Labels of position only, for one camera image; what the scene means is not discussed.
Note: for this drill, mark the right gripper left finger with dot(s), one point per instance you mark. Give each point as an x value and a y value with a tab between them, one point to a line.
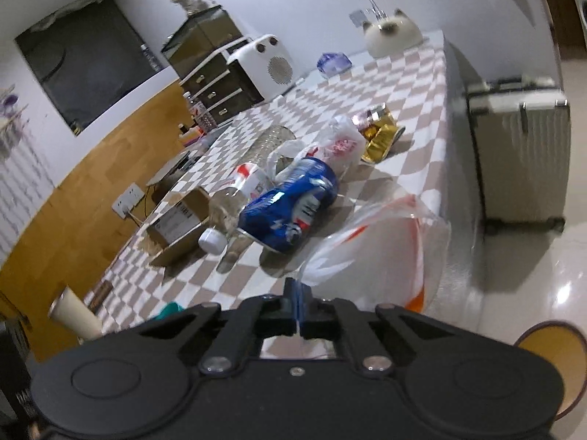
240	333

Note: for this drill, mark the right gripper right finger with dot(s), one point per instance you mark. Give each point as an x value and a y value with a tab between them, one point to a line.
343	324

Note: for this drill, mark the clear plastic bag orange print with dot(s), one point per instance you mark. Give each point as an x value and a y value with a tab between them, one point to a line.
392	250

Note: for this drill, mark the crushed blue soda can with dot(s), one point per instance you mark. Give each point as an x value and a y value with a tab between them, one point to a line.
281	218

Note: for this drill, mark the brown cardboard shipping box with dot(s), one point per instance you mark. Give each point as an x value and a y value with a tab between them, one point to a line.
176	232

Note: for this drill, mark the clear plastic water bottle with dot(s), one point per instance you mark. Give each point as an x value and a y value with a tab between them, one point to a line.
248	181

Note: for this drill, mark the white plastic bag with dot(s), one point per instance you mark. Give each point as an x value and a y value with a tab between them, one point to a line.
338	144

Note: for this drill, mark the gold foil wrapper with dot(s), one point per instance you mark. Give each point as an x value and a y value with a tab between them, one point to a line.
380	135

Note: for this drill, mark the paper cup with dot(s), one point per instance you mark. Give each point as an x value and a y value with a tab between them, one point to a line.
68	310

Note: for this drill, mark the upright water bottle red label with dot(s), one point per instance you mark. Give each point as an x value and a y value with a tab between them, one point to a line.
199	113

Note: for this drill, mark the white drawer cabinet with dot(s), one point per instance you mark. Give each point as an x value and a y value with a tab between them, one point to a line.
222	91

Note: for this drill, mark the white space heater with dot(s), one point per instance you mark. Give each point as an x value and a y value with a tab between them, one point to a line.
266	65

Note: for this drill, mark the blue tissue pack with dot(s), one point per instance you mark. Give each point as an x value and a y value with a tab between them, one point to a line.
332	64

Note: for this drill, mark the silver ribbed suitcase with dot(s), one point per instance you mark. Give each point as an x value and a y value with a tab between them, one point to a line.
521	128

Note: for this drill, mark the white cat-shaped ornament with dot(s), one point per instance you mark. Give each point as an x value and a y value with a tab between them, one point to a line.
391	35

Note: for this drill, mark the glass fish tank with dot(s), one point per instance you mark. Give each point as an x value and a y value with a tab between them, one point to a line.
200	35

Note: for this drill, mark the dark window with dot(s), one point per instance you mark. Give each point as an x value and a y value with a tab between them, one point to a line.
87	57

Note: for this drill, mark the white wall power socket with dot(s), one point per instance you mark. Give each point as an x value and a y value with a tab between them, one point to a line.
128	200

